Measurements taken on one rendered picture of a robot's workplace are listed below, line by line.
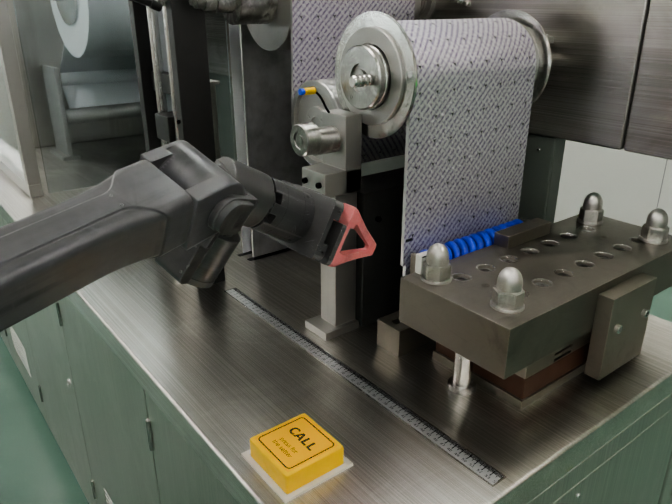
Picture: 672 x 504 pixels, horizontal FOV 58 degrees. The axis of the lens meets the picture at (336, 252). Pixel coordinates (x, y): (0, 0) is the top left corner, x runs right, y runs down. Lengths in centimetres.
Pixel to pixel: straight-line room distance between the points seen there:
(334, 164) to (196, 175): 31
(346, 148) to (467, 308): 25
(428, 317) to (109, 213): 39
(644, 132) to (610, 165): 273
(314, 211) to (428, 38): 26
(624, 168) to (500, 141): 277
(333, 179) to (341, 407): 28
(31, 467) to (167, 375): 143
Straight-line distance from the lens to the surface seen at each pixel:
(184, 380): 79
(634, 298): 81
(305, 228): 63
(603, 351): 80
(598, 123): 97
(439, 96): 76
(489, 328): 66
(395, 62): 73
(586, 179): 374
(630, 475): 94
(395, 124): 74
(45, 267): 44
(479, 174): 85
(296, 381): 77
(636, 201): 362
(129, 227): 47
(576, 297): 73
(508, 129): 88
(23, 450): 229
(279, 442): 65
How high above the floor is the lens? 134
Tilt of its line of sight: 22 degrees down
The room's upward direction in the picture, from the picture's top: straight up
